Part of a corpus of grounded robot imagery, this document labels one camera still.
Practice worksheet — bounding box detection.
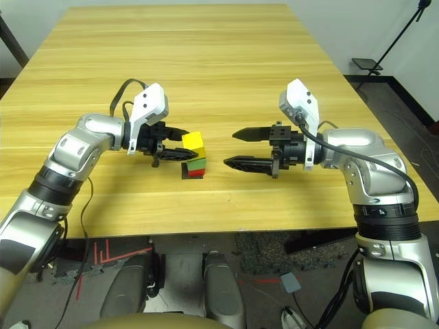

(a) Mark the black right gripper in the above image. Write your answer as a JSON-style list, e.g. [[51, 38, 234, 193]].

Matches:
[[223, 120, 307, 179]]

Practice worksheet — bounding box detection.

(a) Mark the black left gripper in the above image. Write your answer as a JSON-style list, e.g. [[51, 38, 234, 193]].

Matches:
[[139, 121, 199, 168]]

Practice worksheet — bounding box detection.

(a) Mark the yellow wooden block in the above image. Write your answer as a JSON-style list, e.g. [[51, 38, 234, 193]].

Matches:
[[181, 131, 205, 159]]

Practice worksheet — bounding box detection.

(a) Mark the black square pad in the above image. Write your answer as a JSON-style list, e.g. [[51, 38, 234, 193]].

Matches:
[[180, 163, 205, 181]]

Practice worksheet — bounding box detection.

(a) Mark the dark speckled floor mat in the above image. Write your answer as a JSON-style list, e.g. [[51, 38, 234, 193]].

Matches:
[[236, 232, 357, 275]]

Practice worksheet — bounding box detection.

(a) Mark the grey metal stand plate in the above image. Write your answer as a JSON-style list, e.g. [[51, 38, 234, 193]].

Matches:
[[150, 236, 237, 313]]

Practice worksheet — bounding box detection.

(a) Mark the grey square floor pad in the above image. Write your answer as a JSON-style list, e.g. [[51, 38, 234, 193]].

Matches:
[[279, 273, 302, 294]]

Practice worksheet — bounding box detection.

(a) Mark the black stand tray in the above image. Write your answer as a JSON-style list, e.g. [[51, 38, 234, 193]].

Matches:
[[351, 58, 382, 72]]

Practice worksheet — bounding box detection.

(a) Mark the grey right robot leg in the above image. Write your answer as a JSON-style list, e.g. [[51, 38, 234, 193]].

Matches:
[[202, 250, 247, 329]]

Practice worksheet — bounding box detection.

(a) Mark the grey robot leg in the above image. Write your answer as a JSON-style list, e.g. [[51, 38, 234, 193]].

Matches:
[[99, 255, 162, 319], [202, 250, 247, 329]]

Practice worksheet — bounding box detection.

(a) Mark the grey left robot leg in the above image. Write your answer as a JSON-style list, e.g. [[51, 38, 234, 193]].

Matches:
[[99, 255, 162, 319]]

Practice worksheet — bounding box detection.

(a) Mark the white bystander sneaker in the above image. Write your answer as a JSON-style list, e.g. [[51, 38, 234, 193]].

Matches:
[[281, 306, 309, 329]]

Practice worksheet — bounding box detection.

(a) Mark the olive robot torso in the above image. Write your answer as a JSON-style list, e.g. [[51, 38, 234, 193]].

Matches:
[[77, 311, 213, 329]]

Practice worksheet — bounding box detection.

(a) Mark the black tripod stand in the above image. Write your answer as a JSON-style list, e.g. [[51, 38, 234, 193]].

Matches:
[[356, 0, 433, 90]]

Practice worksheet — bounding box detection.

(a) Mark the dark metal table leg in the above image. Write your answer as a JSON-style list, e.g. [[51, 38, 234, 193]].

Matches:
[[0, 15, 30, 68]]

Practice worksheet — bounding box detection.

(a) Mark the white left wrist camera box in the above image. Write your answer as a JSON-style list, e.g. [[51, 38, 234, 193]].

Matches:
[[127, 82, 169, 156]]

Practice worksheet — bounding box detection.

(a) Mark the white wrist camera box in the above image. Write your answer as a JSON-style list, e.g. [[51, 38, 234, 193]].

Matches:
[[127, 82, 169, 156], [278, 77, 320, 171]]

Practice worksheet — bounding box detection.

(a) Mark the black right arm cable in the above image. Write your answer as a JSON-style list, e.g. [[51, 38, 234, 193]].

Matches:
[[294, 111, 420, 210]]

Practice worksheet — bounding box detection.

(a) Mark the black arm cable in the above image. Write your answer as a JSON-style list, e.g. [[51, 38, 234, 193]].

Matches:
[[109, 78, 148, 124], [294, 111, 420, 210]]

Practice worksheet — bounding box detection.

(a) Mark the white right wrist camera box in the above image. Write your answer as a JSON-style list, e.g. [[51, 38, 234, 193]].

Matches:
[[278, 77, 320, 171]]

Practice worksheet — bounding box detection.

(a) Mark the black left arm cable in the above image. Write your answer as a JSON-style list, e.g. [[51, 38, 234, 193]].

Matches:
[[109, 78, 148, 124]]

